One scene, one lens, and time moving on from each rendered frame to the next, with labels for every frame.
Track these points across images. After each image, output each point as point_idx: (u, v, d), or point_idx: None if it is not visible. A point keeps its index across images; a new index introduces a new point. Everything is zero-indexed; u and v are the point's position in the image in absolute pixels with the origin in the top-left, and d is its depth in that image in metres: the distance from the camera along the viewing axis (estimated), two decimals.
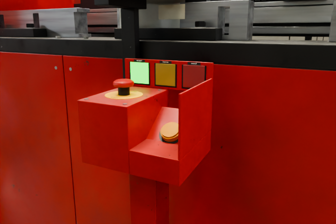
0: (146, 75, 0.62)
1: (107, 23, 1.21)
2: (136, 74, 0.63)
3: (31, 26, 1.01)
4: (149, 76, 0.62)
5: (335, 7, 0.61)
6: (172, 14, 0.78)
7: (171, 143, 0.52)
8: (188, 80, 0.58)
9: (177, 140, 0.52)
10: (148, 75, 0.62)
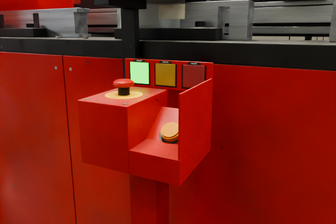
0: (146, 75, 0.62)
1: (107, 23, 1.21)
2: (136, 74, 0.63)
3: (31, 26, 1.01)
4: (149, 76, 0.62)
5: (335, 7, 0.61)
6: (172, 14, 0.78)
7: (171, 143, 0.52)
8: (188, 80, 0.58)
9: (177, 140, 0.52)
10: (148, 75, 0.62)
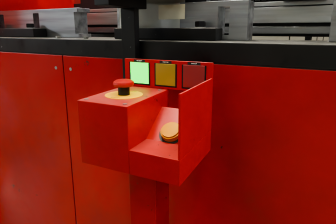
0: (146, 75, 0.62)
1: (107, 23, 1.21)
2: (136, 74, 0.63)
3: (31, 26, 1.01)
4: (149, 76, 0.62)
5: (335, 7, 0.61)
6: (172, 14, 0.78)
7: (171, 143, 0.52)
8: (188, 80, 0.58)
9: (177, 140, 0.52)
10: (148, 75, 0.62)
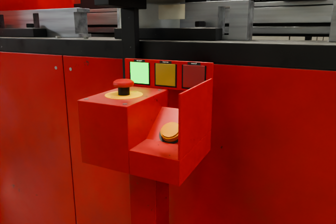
0: (146, 75, 0.62)
1: (107, 23, 1.21)
2: (136, 74, 0.63)
3: (31, 26, 1.01)
4: (149, 76, 0.62)
5: (335, 7, 0.61)
6: (172, 14, 0.78)
7: (171, 143, 0.52)
8: (188, 80, 0.58)
9: (177, 140, 0.52)
10: (148, 75, 0.62)
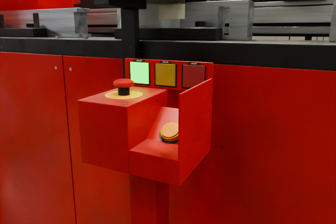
0: (146, 75, 0.62)
1: (107, 23, 1.21)
2: (136, 74, 0.63)
3: (31, 26, 1.01)
4: (149, 76, 0.62)
5: (335, 7, 0.61)
6: (172, 14, 0.78)
7: (171, 143, 0.52)
8: (188, 80, 0.58)
9: (177, 140, 0.52)
10: (148, 75, 0.62)
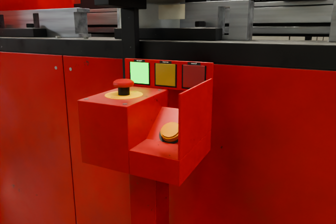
0: (146, 75, 0.62)
1: (107, 23, 1.21)
2: (136, 74, 0.63)
3: (31, 26, 1.01)
4: (149, 76, 0.62)
5: (335, 7, 0.61)
6: (172, 14, 0.78)
7: (171, 143, 0.52)
8: (188, 80, 0.58)
9: (177, 140, 0.52)
10: (148, 75, 0.62)
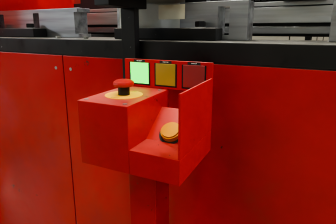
0: (146, 75, 0.62)
1: (107, 23, 1.21)
2: (136, 74, 0.63)
3: (31, 26, 1.01)
4: (149, 76, 0.62)
5: (335, 7, 0.61)
6: (172, 14, 0.78)
7: (171, 143, 0.52)
8: (188, 80, 0.58)
9: (177, 140, 0.52)
10: (148, 75, 0.62)
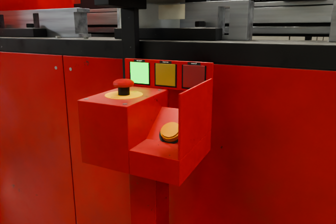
0: (146, 75, 0.62)
1: (107, 23, 1.21)
2: (136, 74, 0.63)
3: (31, 26, 1.01)
4: (149, 76, 0.62)
5: (335, 7, 0.61)
6: (172, 14, 0.78)
7: (171, 143, 0.52)
8: (188, 80, 0.58)
9: (177, 140, 0.52)
10: (148, 75, 0.62)
